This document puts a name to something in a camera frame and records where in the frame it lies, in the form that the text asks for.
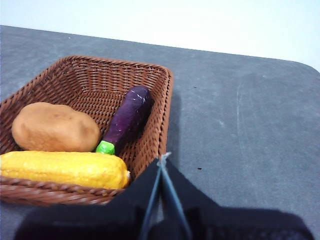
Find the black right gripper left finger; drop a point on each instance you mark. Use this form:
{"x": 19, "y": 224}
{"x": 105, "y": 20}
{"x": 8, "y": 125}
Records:
{"x": 100, "y": 222}

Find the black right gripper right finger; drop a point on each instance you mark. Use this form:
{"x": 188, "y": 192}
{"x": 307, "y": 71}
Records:
{"x": 225, "y": 223}

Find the yellow corn cob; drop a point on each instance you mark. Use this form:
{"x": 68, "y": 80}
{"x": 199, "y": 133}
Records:
{"x": 65, "y": 168}

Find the brown potato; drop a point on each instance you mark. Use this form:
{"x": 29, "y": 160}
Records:
{"x": 55, "y": 127}

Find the purple eggplant with green stem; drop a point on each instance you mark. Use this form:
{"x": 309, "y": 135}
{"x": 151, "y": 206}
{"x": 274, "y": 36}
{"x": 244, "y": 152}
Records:
{"x": 130, "y": 115}

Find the brown wicker basket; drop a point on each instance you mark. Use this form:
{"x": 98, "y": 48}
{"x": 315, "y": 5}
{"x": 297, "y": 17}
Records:
{"x": 100, "y": 82}

